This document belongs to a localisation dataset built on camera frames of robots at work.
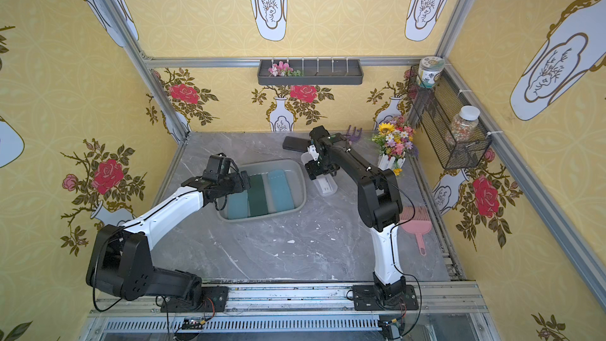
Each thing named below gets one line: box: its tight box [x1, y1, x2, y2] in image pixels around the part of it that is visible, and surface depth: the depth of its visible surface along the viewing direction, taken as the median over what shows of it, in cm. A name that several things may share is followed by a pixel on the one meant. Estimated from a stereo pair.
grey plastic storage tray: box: [216, 158, 307, 223], surface depth 100 cm
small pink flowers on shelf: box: [268, 60, 302, 77], surface depth 89 cm
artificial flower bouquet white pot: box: [370, 116, 416, 177], surface depth 97 cm
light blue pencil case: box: [267, 169, 295, 212], surface depth 102 cm
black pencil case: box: [282, 135, 311, 154], surface depth 119 cm
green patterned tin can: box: [417, 56, 446, 89], surface depth 87 cm
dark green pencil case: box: [247, 173, 269, 217], surface depth 97 cm
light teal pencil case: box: [227, 189, 249, 219], surface depth 94 cm
